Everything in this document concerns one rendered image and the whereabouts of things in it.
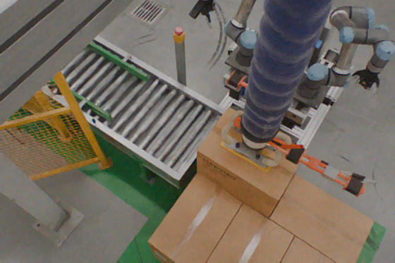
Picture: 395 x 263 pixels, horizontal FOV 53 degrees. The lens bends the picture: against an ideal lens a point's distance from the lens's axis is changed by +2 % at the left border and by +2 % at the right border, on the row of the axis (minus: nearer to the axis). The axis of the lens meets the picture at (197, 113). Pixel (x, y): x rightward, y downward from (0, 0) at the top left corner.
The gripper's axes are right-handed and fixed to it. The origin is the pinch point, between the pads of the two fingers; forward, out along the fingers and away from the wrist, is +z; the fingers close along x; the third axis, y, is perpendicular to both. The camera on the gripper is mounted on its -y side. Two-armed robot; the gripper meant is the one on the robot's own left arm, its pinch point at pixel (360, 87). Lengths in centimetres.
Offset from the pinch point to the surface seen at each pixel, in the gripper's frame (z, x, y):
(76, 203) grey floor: 152, -149, 118
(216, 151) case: 58, -55, 51
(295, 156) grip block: 32, -11, 39
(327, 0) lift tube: -82, -26, 41
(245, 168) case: 58, -34, 51
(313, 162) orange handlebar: 32.2, -1.1, 36.5
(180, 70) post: 96, -129, -12
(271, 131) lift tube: 14, -28, 42
